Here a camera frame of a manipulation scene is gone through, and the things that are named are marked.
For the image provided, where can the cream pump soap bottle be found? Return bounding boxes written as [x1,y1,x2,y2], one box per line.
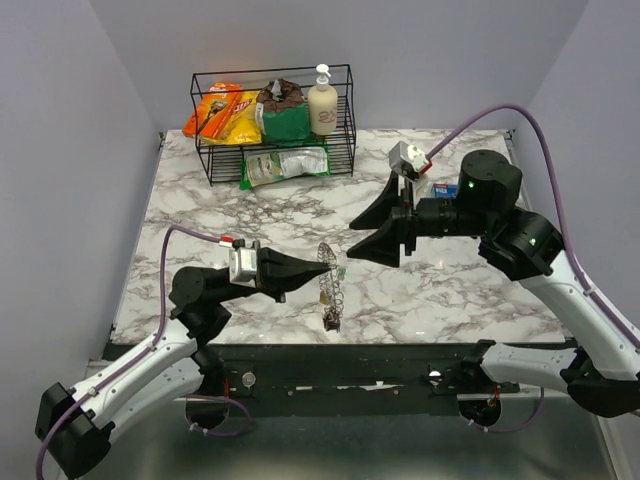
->
[307,64,338,136]

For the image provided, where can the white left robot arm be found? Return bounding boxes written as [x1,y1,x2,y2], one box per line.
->
[35,237,331,479]

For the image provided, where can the yellow snack bag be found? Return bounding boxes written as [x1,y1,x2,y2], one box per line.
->
[215,91,262,145]

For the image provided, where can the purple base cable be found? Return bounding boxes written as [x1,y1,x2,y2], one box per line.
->
[467,387,545,434]
[185,394,253,437]

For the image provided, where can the green white snack bag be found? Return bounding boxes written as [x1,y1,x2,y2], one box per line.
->
[239,146,331,190]

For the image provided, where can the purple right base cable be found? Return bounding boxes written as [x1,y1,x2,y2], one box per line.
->
[467,387,545,434]

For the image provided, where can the green brown paper bag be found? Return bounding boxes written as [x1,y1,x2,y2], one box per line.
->
[255,78,311,146]

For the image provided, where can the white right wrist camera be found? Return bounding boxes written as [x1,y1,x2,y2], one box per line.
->
[388,141,433,182]

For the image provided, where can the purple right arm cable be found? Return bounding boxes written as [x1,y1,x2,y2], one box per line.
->
[424,103,640,349]

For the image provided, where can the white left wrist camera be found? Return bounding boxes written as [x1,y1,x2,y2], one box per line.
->
[229,239,258,286]

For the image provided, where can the black wire rack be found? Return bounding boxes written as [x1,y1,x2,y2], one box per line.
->
[190,63,357,185]

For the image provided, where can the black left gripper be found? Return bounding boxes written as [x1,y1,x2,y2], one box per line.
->
[218,240,330,304]

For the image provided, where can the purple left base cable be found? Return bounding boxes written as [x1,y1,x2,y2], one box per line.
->
[185,394,253,437]

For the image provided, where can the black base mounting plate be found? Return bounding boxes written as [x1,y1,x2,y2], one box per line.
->
[184,343,519,423]

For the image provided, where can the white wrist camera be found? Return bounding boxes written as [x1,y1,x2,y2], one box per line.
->
[229,239,258,286]
[388,141,433,182]

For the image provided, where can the blue green sponge pack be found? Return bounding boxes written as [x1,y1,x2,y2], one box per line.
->
[429,183,458,199]

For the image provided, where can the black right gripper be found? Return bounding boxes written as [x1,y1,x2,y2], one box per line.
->
[346,169,492,268]

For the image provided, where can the aluminium frame rail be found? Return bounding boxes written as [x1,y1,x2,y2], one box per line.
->
[502,128,612,399]

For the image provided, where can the orange razor package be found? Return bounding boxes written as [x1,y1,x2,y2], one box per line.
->
[182,82,242,143]

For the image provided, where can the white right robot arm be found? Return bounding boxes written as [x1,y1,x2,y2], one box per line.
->
[347,150,639,418]

